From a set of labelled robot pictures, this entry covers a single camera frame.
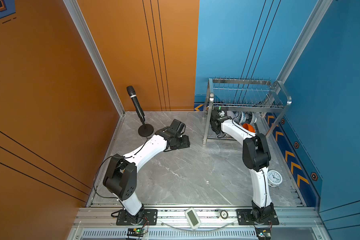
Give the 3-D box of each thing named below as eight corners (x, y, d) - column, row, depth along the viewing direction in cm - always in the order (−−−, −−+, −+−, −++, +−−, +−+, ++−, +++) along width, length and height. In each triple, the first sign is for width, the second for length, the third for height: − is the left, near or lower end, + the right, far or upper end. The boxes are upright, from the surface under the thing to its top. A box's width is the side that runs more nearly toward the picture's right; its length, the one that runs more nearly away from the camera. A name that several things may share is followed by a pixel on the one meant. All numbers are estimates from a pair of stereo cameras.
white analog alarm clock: (268, 187, 85) (271, 185, 81) (263, 173, 90) (266, 170, 86) (281, 187, 85) (285, 185, 81) (275, 173, 90) (279, 170, 86)
